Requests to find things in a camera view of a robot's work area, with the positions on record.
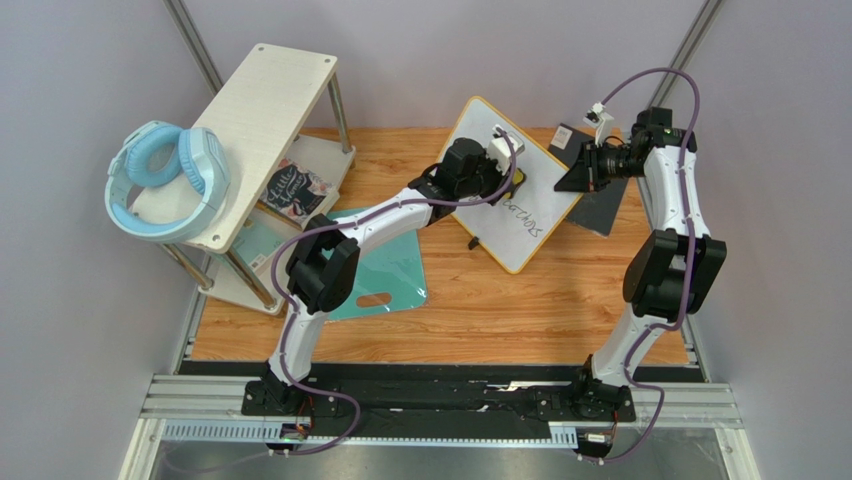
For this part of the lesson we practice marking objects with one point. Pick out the yellow bone-shaped eraser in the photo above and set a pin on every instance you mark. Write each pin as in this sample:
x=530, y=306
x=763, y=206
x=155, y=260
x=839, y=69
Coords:
x=518, y=180

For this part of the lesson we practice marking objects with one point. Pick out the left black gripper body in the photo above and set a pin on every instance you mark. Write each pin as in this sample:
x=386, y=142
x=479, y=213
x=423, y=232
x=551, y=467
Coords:
x=489, y=182

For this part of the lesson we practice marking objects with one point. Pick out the yellow framed whiteboard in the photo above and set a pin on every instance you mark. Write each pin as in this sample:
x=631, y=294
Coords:
x=515, y=228

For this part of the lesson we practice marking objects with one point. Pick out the teal notebook on lower shelf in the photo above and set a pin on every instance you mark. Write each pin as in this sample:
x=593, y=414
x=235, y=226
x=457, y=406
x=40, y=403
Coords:
x=256, y=244

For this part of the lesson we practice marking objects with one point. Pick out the teal cutting mat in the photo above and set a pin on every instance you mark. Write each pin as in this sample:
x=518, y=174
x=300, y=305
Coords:
x=389, y=277

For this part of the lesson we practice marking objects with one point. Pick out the black notebook in plastic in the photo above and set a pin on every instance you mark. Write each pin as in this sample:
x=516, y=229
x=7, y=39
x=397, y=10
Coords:
x=595, y=212

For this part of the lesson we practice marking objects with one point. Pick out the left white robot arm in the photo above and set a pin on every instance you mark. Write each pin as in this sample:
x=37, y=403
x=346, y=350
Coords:
x=323, y=260

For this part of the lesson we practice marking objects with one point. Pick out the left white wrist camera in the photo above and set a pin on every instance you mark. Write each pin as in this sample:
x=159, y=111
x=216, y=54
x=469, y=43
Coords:
x=498, y=148

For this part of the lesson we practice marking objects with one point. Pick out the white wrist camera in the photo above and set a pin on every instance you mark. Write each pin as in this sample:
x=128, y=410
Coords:
x=598, y=118
x=498, y=148

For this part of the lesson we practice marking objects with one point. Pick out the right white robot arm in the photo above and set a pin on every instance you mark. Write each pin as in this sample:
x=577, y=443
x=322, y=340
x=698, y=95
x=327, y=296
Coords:
x=672, y=273

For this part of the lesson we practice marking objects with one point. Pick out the white two-tier shelf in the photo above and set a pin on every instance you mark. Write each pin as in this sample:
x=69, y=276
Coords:
x=258, y=116

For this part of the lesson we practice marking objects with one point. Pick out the dark floral book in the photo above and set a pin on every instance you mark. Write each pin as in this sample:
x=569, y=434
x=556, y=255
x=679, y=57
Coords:
x=294, y=194

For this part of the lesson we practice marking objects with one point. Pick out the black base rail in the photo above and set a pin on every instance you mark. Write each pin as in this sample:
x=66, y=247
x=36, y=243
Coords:
x=478, y=402

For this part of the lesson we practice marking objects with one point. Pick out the blue headphones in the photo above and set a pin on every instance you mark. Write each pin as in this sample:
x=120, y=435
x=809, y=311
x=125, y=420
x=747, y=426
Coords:
x=156, y=154

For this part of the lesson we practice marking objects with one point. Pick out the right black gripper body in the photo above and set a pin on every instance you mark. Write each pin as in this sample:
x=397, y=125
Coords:
x=592, y=171

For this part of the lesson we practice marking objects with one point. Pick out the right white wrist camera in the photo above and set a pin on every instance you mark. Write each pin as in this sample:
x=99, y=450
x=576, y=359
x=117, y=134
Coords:
x=598, y=118

